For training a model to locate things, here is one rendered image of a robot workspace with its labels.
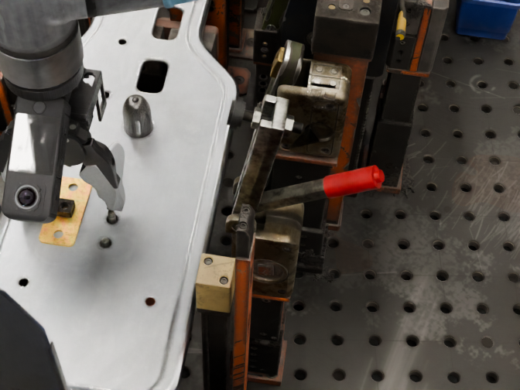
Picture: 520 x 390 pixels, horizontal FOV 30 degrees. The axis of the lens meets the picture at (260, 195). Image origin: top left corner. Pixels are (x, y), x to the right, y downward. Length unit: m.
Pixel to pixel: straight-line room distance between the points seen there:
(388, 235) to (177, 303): 0.49
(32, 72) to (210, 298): 0.27
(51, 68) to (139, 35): 0.36
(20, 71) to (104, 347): 0.28
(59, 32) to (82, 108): 0.13
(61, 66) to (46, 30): 0.05
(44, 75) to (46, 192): 0.11
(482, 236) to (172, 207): 0.54
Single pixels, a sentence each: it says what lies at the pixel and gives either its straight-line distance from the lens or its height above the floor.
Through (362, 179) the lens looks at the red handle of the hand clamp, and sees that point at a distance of 0.89.
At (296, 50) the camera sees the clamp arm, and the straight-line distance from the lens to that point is 1.03.
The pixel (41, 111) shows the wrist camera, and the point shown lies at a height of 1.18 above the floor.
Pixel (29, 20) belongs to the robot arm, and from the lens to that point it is 0.80.
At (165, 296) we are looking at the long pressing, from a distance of 0.98.
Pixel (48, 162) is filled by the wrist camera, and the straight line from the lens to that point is 0.88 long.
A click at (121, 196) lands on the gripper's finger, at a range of 1.00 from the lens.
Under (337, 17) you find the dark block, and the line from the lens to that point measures 1.06.
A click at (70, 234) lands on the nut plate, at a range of 1.03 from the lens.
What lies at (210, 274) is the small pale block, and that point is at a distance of 0.92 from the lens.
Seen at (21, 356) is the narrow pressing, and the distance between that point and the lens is 0.70.
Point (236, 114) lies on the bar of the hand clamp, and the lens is 0.84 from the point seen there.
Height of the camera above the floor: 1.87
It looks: 56 degrees down
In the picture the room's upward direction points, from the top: 3 degrees clockwise
